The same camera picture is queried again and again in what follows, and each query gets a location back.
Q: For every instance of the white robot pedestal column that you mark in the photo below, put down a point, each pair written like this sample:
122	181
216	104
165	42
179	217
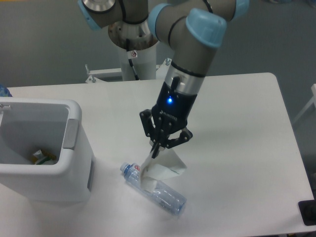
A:
137	50

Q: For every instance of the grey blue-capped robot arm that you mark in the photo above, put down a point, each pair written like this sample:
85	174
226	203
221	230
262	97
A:
194	30

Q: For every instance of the white paper carton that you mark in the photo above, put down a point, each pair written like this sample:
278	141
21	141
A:
165	166

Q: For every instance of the blue patterned object at left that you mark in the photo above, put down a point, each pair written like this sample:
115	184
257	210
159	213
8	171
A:
4	91

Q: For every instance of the black clamp at table edge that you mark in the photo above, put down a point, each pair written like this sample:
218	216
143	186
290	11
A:
308	211

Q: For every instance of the white pedestal base frame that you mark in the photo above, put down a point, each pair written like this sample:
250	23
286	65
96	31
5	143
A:
110	74

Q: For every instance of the trash inside the bin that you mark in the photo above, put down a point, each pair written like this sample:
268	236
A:
43	157

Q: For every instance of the clear plastic water bottle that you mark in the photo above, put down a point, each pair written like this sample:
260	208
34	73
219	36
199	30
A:
163	195

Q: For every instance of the white frame at right edge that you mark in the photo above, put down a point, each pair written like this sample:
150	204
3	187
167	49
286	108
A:
307	109

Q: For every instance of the white plastic trash can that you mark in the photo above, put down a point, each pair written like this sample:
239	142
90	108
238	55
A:
28	125

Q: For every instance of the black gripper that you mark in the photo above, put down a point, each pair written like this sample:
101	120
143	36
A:
169	114

